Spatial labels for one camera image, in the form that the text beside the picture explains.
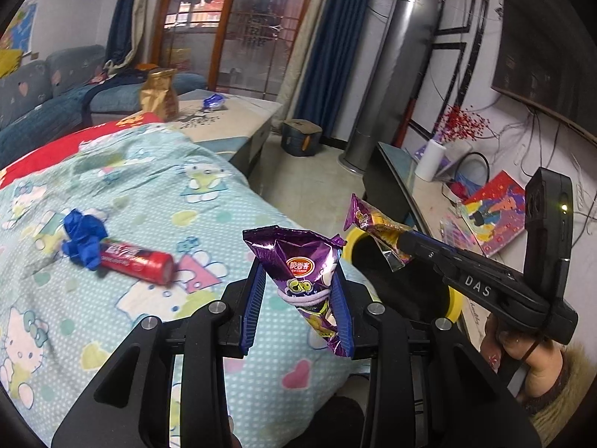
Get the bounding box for purple snack packet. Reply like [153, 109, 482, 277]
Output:
[243, 225, 351, 358]

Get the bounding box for wall-mounted television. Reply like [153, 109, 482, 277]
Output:
[492, 0, 597, 141]

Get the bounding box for white paper towel roll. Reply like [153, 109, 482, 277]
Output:
[415, 142, 444, 183]

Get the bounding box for crumpled blue plastic bag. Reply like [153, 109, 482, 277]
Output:
[62, 209, 109, 270]

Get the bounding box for person's right forearm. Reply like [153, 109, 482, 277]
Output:
[527, 343, 593, 446]

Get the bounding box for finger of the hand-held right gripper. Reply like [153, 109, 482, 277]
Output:
[396, 230, 467, 271]

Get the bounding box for yellow pillow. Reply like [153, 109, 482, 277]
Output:
[0, 49, 24, 78]

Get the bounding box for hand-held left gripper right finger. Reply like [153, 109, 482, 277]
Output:
[332, 261, 542, 448]

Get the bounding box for blue heart-print sofa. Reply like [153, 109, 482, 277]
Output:
[0, 44, 206, 159]

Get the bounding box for purple yellow candy wrapper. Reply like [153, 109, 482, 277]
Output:
[344, 193, 413, 271]

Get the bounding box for cartoon cat printed blanket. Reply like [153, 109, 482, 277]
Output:
[0, 124, 378, 446]

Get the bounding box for colourful bead art sheet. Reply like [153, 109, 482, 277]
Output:
[441, 217, 476, 253]

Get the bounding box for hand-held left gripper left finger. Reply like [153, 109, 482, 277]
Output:
[51, 259, 268, 448]

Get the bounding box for red floral blanket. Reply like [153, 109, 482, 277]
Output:
[0, 111, 171, 183]

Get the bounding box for dark clothes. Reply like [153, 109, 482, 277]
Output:
[81, 68, 154, 127]

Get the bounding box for dark box with cardboard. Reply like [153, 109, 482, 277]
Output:
[281, 119, 323, 157]

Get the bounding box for glass-top television stand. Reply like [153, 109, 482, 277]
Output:
[363, 141, 495, 337]

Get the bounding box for wall map poster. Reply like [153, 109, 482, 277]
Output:
[0, 2, 38, 52]

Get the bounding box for wooden framed glass door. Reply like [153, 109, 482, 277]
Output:
[149, 0, 325, 103]

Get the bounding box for silver tower air conditioner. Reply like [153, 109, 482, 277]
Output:
[338, 0, 441, 175]

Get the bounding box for red berry branch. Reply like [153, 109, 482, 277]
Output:
[436, 105, 493, 143]

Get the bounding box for person's right hand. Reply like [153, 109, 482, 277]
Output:
[480, 317, 567, 402]

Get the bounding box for colourful picture book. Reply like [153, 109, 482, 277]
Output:
[459, 170, 532, 257]

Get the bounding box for yellow trash bin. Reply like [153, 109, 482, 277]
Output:
[347, 228, 462, 332]

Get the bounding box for pale coffee table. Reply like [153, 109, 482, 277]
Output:
[165, 91, 283, 178]

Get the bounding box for blue beige curtain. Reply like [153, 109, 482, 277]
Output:
[277, 0, 378, 138]
[105, 0, 164, 73]

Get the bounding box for red drink can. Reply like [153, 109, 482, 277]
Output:
[99, 238, 174, 285]

